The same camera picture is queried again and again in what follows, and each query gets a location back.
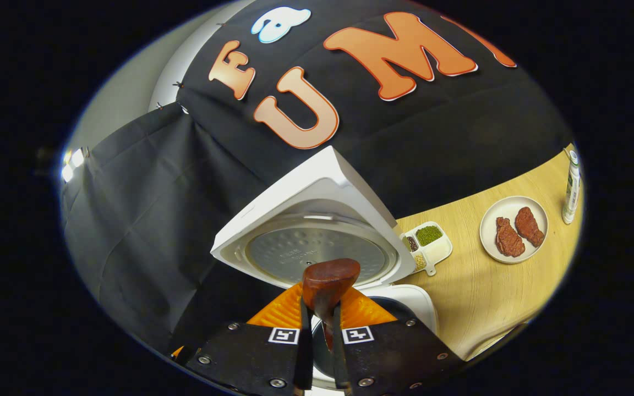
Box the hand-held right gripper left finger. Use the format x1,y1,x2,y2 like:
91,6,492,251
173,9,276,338
193,283,313,394

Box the white drink bottle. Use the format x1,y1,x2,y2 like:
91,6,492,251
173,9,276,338
562,148,581,225

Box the black backdrop cloth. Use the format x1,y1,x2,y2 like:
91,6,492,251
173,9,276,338
61,0,576,358

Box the white rice cooker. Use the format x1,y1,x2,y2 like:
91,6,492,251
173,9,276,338
210,146,439,391

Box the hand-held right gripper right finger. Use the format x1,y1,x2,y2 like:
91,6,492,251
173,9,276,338
331,283,466,392

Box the white round plate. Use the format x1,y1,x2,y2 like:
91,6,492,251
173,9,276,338
479,196,549,265

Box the white divided grain dish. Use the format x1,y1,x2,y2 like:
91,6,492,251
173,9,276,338
400,221,453,276

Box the brown wooden spoon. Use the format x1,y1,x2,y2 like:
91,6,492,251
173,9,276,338
302,258,362,353

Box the ceiling light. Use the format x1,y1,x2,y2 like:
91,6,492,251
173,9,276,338
61,147,85,183

